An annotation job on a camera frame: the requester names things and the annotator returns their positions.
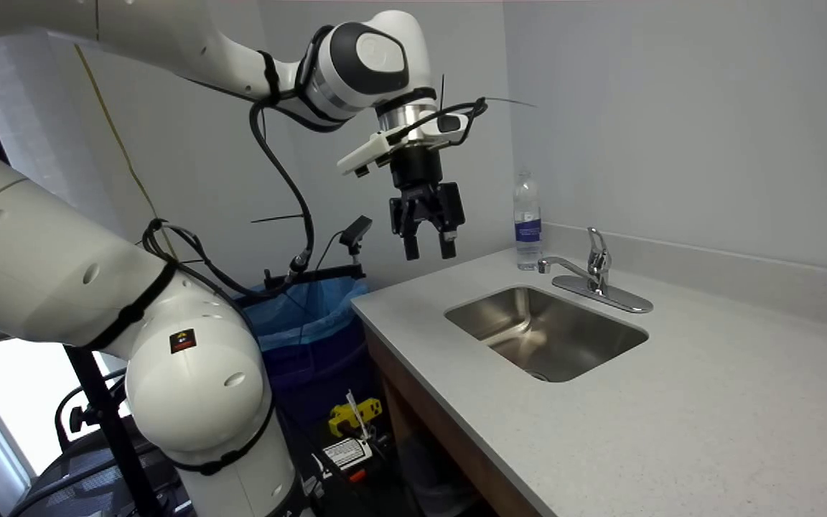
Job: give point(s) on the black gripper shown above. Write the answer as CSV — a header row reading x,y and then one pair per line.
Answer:
x,y
422,196

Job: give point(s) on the chrome sink faucet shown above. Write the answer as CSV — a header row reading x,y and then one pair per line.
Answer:
x,y
592,278

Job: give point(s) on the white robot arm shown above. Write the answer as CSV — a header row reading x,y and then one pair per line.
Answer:
x,y
192,372

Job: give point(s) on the clear plastic water bottle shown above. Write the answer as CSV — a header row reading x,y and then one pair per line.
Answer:
x,y
527,225

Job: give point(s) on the blue lined trash bin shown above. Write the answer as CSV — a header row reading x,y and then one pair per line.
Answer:
x,y
313,352

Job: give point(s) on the stainless steel sink basin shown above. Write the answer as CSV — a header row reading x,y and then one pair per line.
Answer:
x,y
540,335

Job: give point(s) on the yellow tool on floor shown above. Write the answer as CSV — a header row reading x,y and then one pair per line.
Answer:
x,y
352,418

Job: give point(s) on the red white box on floor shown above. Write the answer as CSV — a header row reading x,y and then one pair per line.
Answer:
x,y
343,456

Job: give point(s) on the black chair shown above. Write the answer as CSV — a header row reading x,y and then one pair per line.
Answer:
x,y
88,482

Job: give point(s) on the small black mounted camera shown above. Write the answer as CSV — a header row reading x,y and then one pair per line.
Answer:
x,y
352,237

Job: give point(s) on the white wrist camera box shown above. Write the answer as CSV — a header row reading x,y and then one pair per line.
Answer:
x,y
432,134

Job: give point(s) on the black camera stand pole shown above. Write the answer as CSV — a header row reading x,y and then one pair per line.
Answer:
x,y
116,433

